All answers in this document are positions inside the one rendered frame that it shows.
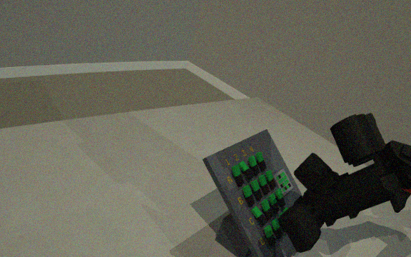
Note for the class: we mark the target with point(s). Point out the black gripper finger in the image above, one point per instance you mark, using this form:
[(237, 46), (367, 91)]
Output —
[(297, 201), (305, 196)]

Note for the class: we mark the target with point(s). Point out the grey switch panel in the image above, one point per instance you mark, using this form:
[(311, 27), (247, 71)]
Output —
[(257, 188)]

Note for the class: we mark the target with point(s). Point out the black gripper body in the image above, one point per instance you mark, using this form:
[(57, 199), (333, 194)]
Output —
[(302, 223)]

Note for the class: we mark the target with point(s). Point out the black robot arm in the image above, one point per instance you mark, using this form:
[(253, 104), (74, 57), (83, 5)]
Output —
[(359, 141)]

